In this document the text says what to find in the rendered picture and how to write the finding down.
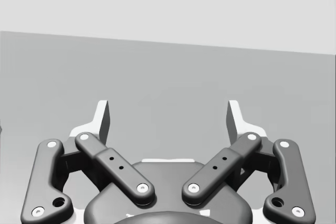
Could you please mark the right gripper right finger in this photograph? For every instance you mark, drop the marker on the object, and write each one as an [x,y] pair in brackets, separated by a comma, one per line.
[218,163]

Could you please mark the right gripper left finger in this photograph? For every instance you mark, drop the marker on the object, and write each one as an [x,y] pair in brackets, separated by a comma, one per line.
[118,163]

